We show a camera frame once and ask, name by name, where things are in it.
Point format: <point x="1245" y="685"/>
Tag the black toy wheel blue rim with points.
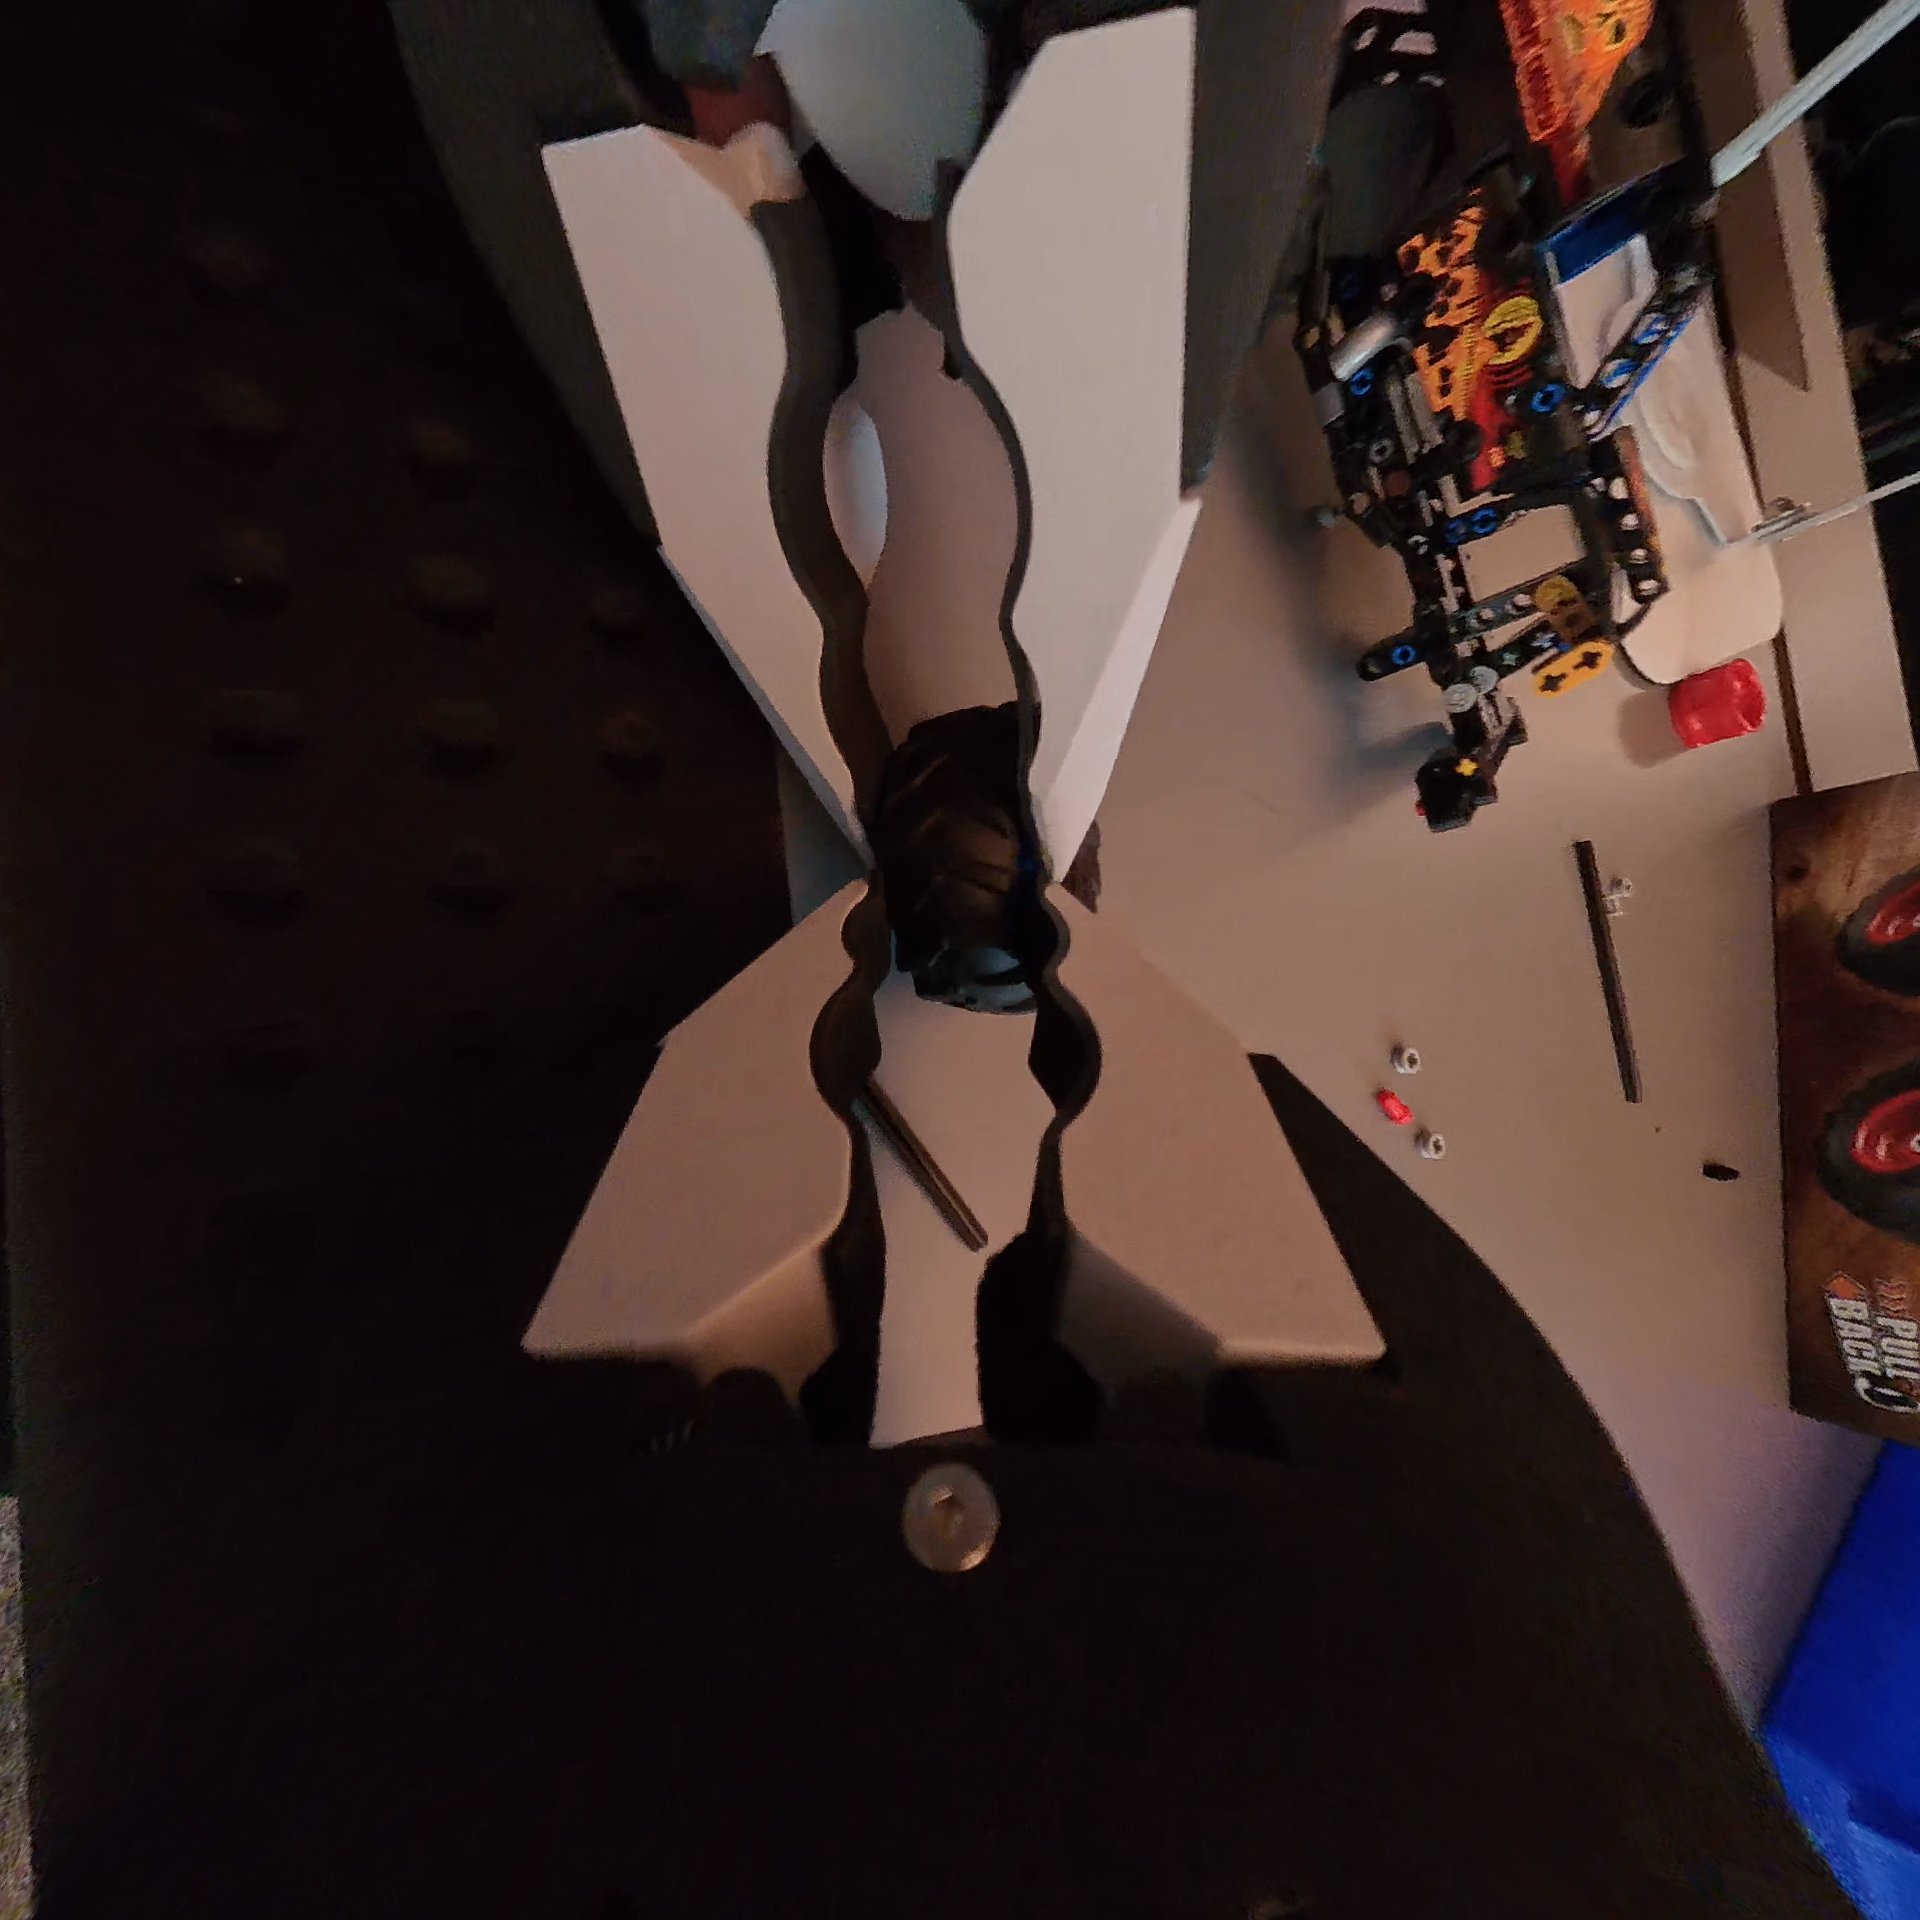
<point x="960" y="839"/>

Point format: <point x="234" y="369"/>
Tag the toy brick monster truck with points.
<point x="1478" y="322"/>

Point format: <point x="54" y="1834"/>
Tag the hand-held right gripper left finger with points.
<point x="721" y="1171"/>

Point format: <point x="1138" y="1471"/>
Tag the long black axle rod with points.
<point x="1608" y="974"/>

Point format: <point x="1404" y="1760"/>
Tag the white base metal stand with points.
<point x="1725" y="600"/>

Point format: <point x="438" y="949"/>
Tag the grey desk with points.
<point x="1320" y="974"/>

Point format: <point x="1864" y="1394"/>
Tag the red toy wheel rim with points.
<point x="1717" y="705"/>

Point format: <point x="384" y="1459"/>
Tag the blue storage bin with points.
<point x="1862" y="1723"/>

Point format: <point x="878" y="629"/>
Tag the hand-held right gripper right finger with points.
<point x="1185" y="1184"/>

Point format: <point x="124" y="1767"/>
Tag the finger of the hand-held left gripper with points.
<point x="676" y="375"/>
<point x="1096" y="301"/>

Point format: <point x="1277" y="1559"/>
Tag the printed toy truck box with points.
<point x="1846" y="1050"/>

